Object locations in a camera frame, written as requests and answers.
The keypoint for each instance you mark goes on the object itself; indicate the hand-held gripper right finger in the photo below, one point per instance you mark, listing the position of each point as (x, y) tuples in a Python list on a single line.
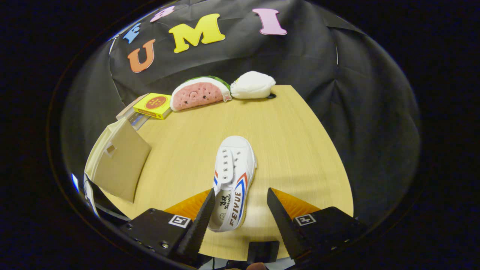
[(285, 228)]

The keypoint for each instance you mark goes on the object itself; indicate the white plush toy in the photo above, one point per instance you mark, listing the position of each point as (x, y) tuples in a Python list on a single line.
[(253, 85)]

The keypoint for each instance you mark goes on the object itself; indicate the white canvas shoe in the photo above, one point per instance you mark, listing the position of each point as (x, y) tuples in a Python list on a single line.
[(236, 157)]

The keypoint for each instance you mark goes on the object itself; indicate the black rectangular object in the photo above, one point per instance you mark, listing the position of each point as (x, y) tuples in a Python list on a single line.
[(262, 251)]

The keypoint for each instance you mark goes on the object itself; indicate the watermelon slice plush toy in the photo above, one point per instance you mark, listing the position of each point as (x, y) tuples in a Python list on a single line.
[(197, 95)]

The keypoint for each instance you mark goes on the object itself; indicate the beige fabric storage box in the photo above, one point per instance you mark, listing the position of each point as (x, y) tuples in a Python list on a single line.
[(123, 165)]

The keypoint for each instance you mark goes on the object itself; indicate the yellow book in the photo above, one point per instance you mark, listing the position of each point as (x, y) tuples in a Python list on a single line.
[(153, 103)]

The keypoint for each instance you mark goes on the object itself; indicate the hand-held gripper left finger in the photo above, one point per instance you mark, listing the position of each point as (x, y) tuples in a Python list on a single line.
[(197, 230)]

